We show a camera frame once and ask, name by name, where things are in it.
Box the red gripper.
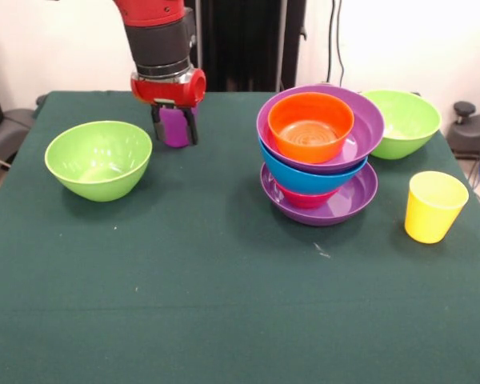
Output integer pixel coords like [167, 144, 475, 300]
[130, 68, 207, 146]

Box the green plastic bowl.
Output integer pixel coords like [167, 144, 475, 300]
[44, 119, 154, 202]
[362, 90, 443, 161]

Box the orange ribbed plastic bowl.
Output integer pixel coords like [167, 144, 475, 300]
[267, 92, 356, 165]

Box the deep blue plastic bowl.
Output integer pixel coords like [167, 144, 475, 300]
[258, 138, 369, 196]

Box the small pink plastic bowl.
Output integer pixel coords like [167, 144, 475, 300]
[277, 182, 341, 210]

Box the purple plastic bowl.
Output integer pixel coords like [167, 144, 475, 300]
[259, 159, 379, 227]
[256, 84, 386, 174]

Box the purple plastic cup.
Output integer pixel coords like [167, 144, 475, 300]
[159, 104, 200, 149]

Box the grey stand foot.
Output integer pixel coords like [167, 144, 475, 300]
[0, 108, 35, 169]

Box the dark green tablecloth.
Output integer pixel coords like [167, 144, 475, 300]
[0, 90, 480, 384]

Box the yellow plastic cup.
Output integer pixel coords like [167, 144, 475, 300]
[403, 170, 470, 245]

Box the black stand foot with knob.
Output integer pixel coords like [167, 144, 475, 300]
[446, 101, 480, 161]

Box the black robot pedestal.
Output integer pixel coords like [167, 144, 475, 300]
[183, 0, 307, 93]

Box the black wall cable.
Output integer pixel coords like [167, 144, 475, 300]
[326, 0, 347, 87]

